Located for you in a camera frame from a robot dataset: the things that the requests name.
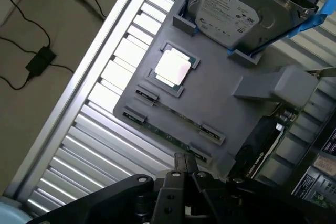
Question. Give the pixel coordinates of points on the black graphics card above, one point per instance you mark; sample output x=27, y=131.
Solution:
x=260, y=145

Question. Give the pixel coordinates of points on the green RAM stick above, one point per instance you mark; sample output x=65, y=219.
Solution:
x=162, y=134

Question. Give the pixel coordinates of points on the black power adapter brick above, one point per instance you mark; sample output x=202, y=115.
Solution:
x=40, y=62

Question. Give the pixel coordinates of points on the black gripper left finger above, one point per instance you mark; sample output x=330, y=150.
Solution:
x=168, y=197

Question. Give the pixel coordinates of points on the silver CPU chip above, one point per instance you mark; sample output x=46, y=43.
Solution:
x=173, y=68

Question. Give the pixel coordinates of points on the light blue round object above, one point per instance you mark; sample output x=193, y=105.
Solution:
x=11, y=212

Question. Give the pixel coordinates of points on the silver hard disk drive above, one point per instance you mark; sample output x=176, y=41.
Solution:
x=231, y=6

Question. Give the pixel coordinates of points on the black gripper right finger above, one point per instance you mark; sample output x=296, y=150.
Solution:
x=199, y=195

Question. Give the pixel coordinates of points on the grey printed parts rack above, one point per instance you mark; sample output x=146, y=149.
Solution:
x=210, y=98

